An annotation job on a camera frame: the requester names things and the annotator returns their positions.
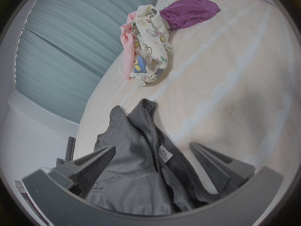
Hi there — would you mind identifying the pink garment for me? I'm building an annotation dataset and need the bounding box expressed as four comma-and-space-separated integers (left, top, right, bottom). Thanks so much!
120, 11, 138, 81

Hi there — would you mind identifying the black chest of drawers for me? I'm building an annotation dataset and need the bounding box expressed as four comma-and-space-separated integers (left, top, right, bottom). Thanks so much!
56, 137, 76, 165

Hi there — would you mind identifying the white printed garment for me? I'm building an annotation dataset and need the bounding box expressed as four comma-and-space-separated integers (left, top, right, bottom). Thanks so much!
119, 5, 173, 86

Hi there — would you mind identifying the black T-shirt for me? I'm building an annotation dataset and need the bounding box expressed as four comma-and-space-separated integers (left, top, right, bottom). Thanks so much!
85, 98, 221, 215

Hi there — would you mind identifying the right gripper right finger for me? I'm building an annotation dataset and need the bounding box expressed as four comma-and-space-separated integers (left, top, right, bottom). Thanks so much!
190, 142, 256, 195

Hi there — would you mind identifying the purple garment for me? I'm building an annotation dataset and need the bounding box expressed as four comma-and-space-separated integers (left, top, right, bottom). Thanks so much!
160, 0, 221, 31

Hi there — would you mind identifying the bed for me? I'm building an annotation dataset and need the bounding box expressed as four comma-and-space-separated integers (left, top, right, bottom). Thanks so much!
72, 0, 301, 197

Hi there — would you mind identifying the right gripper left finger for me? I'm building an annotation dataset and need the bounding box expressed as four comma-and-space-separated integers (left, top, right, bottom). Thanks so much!
50, 145, 116, 199

